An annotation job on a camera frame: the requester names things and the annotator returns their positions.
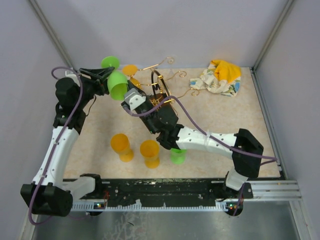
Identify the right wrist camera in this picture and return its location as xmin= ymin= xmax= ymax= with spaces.
xmin=124 ymin=88 xmax=146 ymax=111

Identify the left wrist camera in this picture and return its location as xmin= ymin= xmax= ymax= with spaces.
xmin=65 ymin=70 xmax=80 ymax=86

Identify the yellow floral cloth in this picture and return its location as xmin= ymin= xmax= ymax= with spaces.
xmin=189 ymin=59 xmax=242 ymax=97

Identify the clear wine glass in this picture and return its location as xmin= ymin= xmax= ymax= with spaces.
xmin=166 ymin=56 xmax=175 ymax=79

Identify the yellow goblet front left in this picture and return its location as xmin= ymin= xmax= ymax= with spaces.
xmin=110 ymin=133 xmax=134 ymax=163

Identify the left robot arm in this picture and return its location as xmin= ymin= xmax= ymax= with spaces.
xmin=20 ymin=66 xmax=115 ymax=218

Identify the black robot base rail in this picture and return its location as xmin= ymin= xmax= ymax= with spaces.
xmin=81 ymin=178 xmax=253 ymax=208

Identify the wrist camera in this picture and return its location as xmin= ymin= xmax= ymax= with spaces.
xmin=124 ymin=88 xmax=146 ymax=111
xmin=65 ymin=70 xmax=80 ymax=86

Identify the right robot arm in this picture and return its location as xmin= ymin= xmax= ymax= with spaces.
xmin=121 ymin=82 xmax=264 ymax=198

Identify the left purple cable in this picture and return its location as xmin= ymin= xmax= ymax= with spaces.
xmin=28 ymin=66 xmax=85 ymax=225

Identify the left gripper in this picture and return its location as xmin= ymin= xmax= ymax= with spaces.
xmin=75 ymin=66 xmax=118 ymax=109

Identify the yellow goblet front middle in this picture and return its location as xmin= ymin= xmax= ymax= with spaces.
xmin=139 ymin=140 xmax=160 ymax=169

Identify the green goblet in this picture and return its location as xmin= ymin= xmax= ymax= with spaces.
xmin=170 ymin=148 xmax=187 ymax=165
xmin=101 ymin=56 xmax=128 ymax=101

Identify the green goblet front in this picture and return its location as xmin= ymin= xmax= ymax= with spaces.
xmin=170 ymin=148 xmax=187 ymax=165

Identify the gold wire wine glass rack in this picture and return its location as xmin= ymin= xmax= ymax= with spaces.
xmin=133 ymin=57 xmax=187 ymax=120

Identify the yellow plastic goblet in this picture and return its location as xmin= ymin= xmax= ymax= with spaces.
xmin=122 ymin=64 xmax=141 ymax=89

